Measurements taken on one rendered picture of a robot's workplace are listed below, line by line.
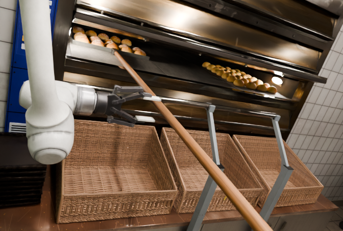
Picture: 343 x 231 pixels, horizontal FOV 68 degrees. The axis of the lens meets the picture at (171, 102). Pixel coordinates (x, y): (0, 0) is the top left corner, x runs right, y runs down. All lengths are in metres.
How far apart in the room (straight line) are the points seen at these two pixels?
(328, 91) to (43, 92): 2.30
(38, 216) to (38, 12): 0.91
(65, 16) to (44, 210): 0.91
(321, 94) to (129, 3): 1.78
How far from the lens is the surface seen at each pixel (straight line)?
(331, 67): 2.47
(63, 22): 1.40
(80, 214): 1.28
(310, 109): 2.50
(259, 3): 1.78
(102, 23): 1.26
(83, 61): 1.44
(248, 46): 1.79
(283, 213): 1.93
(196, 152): 0.73
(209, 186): 1.28
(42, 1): 0.67
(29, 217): 1.32
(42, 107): 0.67
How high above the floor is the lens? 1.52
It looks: 17 degrees down
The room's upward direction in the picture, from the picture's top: 17 degrees clockwise
